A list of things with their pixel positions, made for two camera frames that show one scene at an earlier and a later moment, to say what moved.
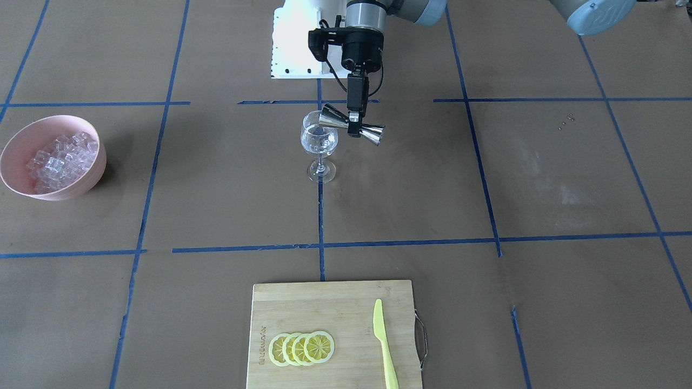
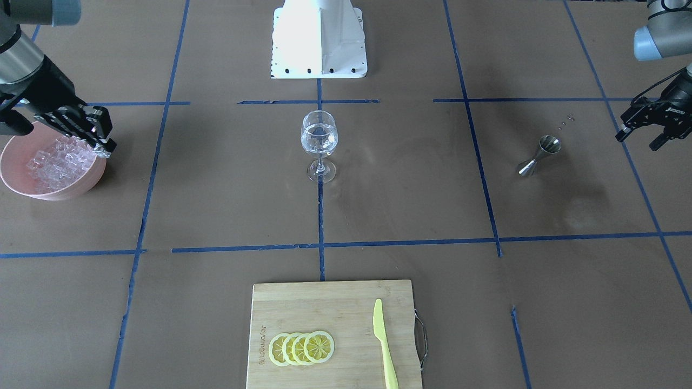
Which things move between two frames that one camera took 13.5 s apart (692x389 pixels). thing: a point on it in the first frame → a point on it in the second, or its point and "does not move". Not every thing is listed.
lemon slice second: x=298 y=350 does not move
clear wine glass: x=320 y=140 does not move
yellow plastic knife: x=391 y=379 does not move
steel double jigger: x=332 y=116 → x=549 y=145
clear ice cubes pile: x=65 y=160 does not move
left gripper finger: x=358 y=99 → x=624 y=133
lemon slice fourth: x=275 y=350 does not move
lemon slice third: x=287 y=350 does not move
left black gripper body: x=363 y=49 → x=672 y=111
